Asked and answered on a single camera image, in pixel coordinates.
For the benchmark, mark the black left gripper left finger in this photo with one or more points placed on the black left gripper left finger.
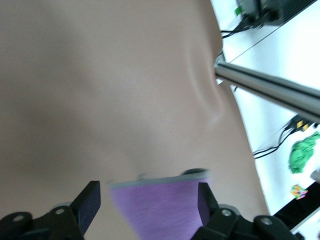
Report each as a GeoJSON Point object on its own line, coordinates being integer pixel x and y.
{"type": "Point", "coordinates": [87, 205]}

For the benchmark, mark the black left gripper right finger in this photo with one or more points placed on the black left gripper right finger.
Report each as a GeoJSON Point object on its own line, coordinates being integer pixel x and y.
{"type": "Point", "coordinates": [225, 225]}

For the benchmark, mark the purple towel with grey trim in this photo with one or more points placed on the purple towel with grey trim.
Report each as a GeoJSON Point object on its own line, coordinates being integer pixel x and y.
{"type": "Point", "coordinates": [160, 207]}

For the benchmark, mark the colourful puzzle cube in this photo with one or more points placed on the colourful puzzle cube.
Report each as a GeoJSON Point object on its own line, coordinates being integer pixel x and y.
{"type": "Point", "coordinates": [298, 192]}

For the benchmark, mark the green crumpled cloth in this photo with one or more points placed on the green crumpled cloth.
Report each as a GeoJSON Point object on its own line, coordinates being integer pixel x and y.
{"type": "Point", "coordinates": [301, 155]}

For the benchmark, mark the brown table mat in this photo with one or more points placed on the brown table mat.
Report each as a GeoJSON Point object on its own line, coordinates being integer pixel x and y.
{"type": "Point", "coordinates": [100, 87]}

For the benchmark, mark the black equipment box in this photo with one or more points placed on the black equipment box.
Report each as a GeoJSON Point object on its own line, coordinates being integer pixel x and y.
{"type": "Point", "coordinates": [275, 10]}

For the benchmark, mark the aluminium camera post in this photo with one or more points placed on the aluminium camera post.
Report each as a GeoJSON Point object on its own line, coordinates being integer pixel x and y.
{"type": "Point", "coordinates": [270, 85]}

